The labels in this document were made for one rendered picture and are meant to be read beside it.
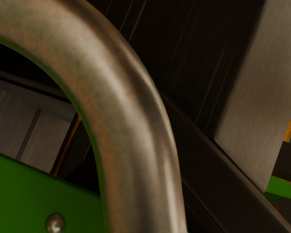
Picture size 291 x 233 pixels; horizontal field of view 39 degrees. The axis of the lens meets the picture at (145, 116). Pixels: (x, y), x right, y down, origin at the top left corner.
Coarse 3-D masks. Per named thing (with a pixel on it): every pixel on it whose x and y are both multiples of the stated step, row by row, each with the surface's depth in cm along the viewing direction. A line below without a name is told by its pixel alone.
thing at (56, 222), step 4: (48, 216) 21; (52, 216) 21; (56, 216) 21; (60, 216) 21; (48, 220) 21; (52, 220) 21; (56, 220) 21; (60, 220) 21; (64, 220) 21; (48, 224) 21; (52, 224) 21; (56, 224) 21; (60, 224) 21; (64, 224) 21; (48, 228) 21; (52, 228) 21; (56, 228) 21; (60, 228) 21; (64, 228) 21; (48, 232) 21; (52, 232) 21; (56, 232) 21; (60, 232) 21
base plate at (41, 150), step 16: (0, 96) 54; (0, 112) 55; (16, 112) 58; (32, 112) 60; (0, 128) 56; (16, 128) 58; (32, 128) 61; (48, 128) 65; (64, 128) 68; (0, 144) 57; (16, 144) 59; (32, 144) 62; (48, 144) 66; (32, 160) 63; (48, 160) 67
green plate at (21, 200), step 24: (0, 168) 22; (24, 168) 22; (0, 192) 22; (24, 192) 22; (48, 192) 21; (72, 192) 21; (0, 216) 22; (24, 216) 21; (72, 216) 21; (96, 216) 21
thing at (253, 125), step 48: (96, 0) 33; (144, 0) 31; (192, 0) 29; (240, 0) 28; (288, 0) 33; (0, 48) 35; (144, 48) 30; (192, 48) 28; (240, 48) 27; (288, 48) 39; (48, 96) 36; (192, 96) 27; (240, 96) 28; (288, 96) 47; (240, 144) 32
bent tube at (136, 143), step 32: (0, 0) 14; (32, 0) 14; (64, 0) 14; (0, 32) 14; (32, 32) 14; (64, 32) 14; (96, 32) 14; (64, 64) 14; (96, 64) 14; (128, 64) 14; (96, 96) 14; (128, 96) 14; (160, 96) 15; (96, 128) 14; (128, 128) 13; (160, 128) 14; (96, 160) 14; (128, 160) 13; (160, 160) 14; (128, 192) 13; (160, 192) 14; (128, 224) 14; (160, 224) 14
